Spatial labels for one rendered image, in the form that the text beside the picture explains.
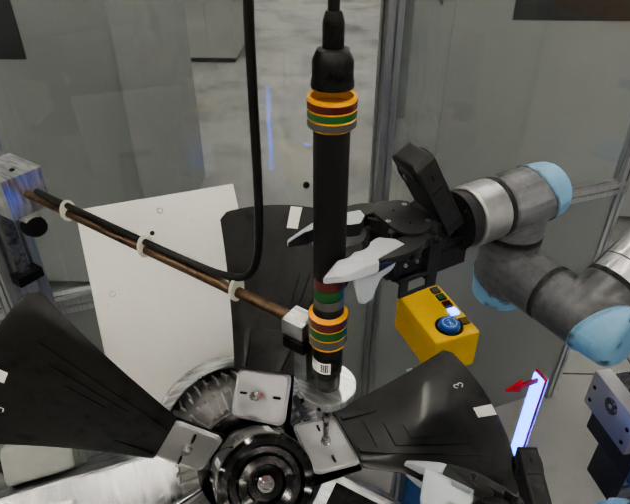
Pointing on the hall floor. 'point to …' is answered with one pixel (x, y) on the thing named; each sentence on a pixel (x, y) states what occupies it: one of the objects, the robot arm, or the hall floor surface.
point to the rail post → (398, 486)
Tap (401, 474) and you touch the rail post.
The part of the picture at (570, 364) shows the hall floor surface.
